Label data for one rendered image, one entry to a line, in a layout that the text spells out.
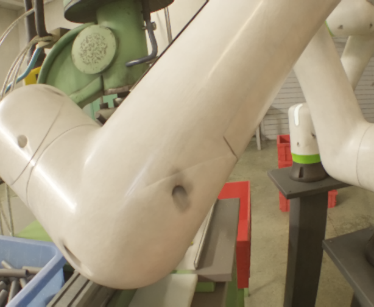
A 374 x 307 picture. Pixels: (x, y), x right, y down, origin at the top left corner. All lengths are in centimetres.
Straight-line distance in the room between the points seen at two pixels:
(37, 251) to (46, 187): 35
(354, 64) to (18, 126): 97
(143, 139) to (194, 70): 5
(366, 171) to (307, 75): 20
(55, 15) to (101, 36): 706
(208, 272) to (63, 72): 44
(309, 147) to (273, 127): 500
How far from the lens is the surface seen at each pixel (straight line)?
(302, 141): 97
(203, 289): 48
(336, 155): 58
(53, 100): 26
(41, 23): 60
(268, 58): 21
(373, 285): 55
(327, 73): 51
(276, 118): 594
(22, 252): 58
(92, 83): 54
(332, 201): 291
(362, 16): 86
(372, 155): 53
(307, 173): 99
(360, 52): 103
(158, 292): 43
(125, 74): 50
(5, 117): 27
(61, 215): 20
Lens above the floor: 127
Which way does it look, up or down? 13 degrees down
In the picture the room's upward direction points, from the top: 8 degrees counter-clockwise
